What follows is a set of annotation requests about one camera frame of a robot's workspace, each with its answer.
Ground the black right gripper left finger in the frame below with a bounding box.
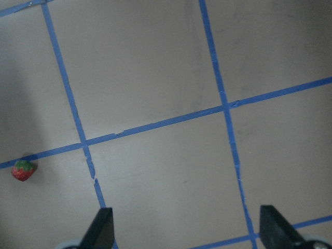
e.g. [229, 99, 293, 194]
[79, 207, 115, 249]

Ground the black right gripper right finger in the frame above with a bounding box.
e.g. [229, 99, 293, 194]
[259, 205, 305, 249]

